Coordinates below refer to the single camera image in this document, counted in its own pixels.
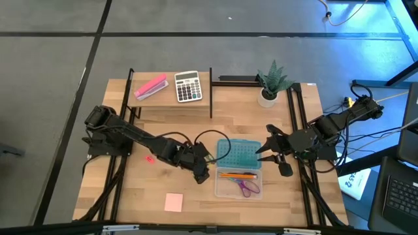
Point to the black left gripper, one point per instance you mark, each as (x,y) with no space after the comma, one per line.
(192,156)

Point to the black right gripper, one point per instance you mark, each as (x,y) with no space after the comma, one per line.
(297,143)

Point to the clear pencil case teal lid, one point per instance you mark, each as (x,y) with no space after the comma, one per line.
(241,153)

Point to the orange pencil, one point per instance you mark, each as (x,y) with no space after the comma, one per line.
(238,175)

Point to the pink sticky note pad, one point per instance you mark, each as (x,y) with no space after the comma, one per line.
(173,202)

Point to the pink eraser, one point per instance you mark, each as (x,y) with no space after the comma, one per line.
(150,159)

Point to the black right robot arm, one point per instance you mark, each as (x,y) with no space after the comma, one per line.
(339,119)

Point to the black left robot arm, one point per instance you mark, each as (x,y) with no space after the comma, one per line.
(137,135)

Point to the dark pen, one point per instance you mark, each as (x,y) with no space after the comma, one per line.
(241,173)

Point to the potted snake plant white pot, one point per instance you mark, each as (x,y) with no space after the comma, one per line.
(268,99)

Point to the white box blue print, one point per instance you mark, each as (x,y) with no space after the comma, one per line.
(354,184)

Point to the wooden desk shelf black legs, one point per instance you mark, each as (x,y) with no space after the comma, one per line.
(163,101)

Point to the white desk calculator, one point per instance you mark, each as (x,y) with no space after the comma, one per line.
(188,88)

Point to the pink stapler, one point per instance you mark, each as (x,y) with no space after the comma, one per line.
(151,85)

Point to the black laptop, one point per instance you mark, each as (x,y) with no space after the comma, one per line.
(403,196)

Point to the dark monitor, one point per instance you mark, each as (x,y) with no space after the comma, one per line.
(409,143)

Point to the dark floor stand foot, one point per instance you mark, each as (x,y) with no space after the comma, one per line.
(9,150)

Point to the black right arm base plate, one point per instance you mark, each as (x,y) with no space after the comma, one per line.
(326,154)

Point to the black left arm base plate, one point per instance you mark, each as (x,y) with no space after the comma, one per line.
(107,150)

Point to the black desk leg frame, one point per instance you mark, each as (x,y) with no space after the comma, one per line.
(375,83)

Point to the black aluminium table frame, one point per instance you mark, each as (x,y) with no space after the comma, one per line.
(49,229)

